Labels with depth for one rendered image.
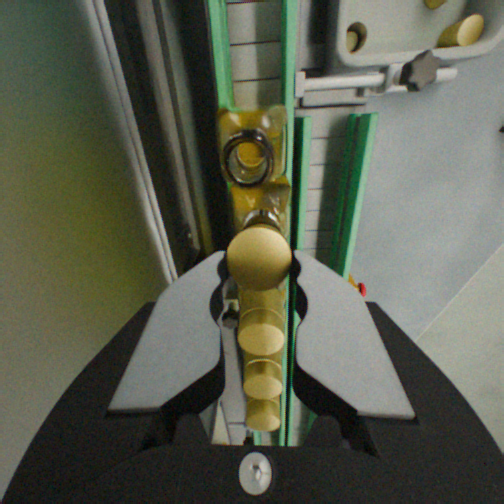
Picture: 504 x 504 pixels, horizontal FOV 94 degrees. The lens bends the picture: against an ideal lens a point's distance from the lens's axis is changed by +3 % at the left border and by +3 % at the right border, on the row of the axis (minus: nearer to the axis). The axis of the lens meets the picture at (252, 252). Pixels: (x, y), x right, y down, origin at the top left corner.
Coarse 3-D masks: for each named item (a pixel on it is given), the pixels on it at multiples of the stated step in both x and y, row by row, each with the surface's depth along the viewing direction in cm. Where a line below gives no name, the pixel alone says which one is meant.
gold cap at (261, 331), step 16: (256, 304) 17; (272, 304) 18; (240, 320) 17; (256, 320) 16; (272, 320) 16; (240, 336) 16; (256, 336) 16; (272, 336) 16; (256, 352) 17; (272, 352) 17
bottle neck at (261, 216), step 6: (258, 210) 19; (264, 210) 19; (252, 216) 18; (258, 216) 18; (264, 216) 18; (270, 216) 18; (246, 222) 18; (252, 222) 17; (258, 222) 17; (264, 222) 17; (270, 222) 17; (276, 222) 18; (276, 228) 17
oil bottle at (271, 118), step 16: (224, 112) 17; (240, 112) 16; (256, 112) 16; (272, 112) 16; (224, 128) 16; (240, 128) 16; (272, 128) 16; (224, 144) 17; (240, 144) 19; (272, 144) 16; (256, 160) 20; (224, 176) 19; (272, 176) 18
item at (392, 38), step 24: (360, 0) 36; (384, 0) 35; (408, 0) 35; (456, 0) 35; (480, 0) 34; (384, 24) 37; (408, 24) 37; (432, 24) 37; (336, 48) 33; (384, 48) 38; (408, 48) 38; (432, 48) 38; (456, 48) 33; (480, 48) 32
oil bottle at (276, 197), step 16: (240, 192) 20; (256, 192) 19; (272, 192) 19; (288, 192) 20; (240, 208) 19; (256, 208) 19; (272, 208) 19; (288, 208) 20; (240, 224) 20; (288, 224) 20
